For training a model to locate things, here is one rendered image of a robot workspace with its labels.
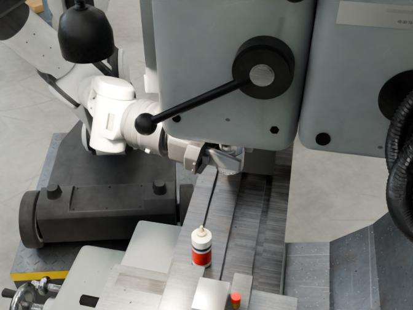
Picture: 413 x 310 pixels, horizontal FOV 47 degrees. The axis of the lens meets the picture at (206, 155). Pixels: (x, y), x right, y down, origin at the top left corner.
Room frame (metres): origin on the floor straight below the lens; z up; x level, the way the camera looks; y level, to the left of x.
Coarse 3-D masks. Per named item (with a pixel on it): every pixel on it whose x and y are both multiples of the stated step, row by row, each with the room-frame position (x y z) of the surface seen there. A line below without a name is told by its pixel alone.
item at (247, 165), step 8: (248, 152) 0.90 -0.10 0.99; (256, 152) 0.89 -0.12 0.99; (264, 152) 0.89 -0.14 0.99; (272, 152) 0.89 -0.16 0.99; (248, 160) 0.90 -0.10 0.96; (256, 160) 0.89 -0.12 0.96; (264, 160) 0.89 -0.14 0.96; (272, 160) 0.89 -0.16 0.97; (248, 168) 0.90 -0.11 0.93; (256, 168) 0.89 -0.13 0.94; (264, 168) 0.89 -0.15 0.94; (272, 168) 0.89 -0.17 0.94
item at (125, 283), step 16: (112, 272) 0.54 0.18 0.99; (128, 272) 0.54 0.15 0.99; (144, 272) 0.54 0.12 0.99; (160, 272) 0.54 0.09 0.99; (112, 288) 0.51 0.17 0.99; (128, 288) 0.51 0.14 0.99; (144, 288) 0.51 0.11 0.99; (160, 288) 0.51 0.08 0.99; (240, 288) 0.48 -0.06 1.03; (96, 304) 0.47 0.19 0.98; (112, 304) 0.47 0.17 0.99; (128, 304) 0.47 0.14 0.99; (144, 304) 0.47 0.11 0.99; (240, 304) 0.45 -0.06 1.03; (256, 304) 0.47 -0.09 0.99; (272, 304) 0.47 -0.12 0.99; (288, 304) 0.47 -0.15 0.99
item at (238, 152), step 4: (216, 144) 0.59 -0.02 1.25; (220, 144) 0.58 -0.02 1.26; (216, 148) 0.59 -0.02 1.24; (220, 148) 0.58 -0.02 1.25; (224, 148) 0.58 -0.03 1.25; (228, 148) 0.58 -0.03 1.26; (232, 148) 0.58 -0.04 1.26; (236, 148) 0.58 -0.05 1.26; (240, 148) 0.58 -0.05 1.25; (244, 148) 0.59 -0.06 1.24; (224, 152) 0.58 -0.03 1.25; (228, 152) 0.58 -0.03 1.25; (232, 152) 0.58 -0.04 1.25; (236, 152) 0.58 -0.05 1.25; (240, 152) 0.58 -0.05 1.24; (244, 152) 0.60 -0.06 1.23; (236, 156) 0.58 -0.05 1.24; (240, 156) 0.58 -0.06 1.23; (216, 168) 0.59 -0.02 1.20; (220, 168) 0.58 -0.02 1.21; (224, 172) 0.58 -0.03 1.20; (228, 172) 0.58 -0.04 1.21; (232, 172) 0.58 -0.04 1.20; (236, 172) 0.58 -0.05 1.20
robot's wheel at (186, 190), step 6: (180, 186) 1.19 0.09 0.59; (186, 186) 1.18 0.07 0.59; (192, 186) 1.18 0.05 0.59; (180, 192) 1.15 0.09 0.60; (186, 192) 1.15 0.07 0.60; (192, 192) 1.15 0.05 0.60; (180, 198) 1.13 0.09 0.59; (186, 198) 1.12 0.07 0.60; (180, 204) 1.11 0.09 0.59; (186, 204) 1.10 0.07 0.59; (180, 210) 1.09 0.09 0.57; (186, 210) 1.09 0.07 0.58; (180, 216) 1.08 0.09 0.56; (180, 222) 1.07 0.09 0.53
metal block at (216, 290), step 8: (200, 280) 0.47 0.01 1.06; (208, 280) 0.47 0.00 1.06; (216, 280) 0.47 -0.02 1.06; (200, 288) 0.46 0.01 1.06; (208, 288) 0.46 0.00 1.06; (216, 288) 0.46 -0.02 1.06; (224, 288) 0.46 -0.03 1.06; (200, 296) 0.44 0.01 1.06; (208, 296) 0.44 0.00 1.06; (216, 296) 0.44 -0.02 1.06; (224, 296) 0.44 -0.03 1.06; (192, 304) 0.43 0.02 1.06; (200, 304) 0.43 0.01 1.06; (208, 304) 0.43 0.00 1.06; (216, 304) 0.43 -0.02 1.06; (224, 304) 0.43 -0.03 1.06
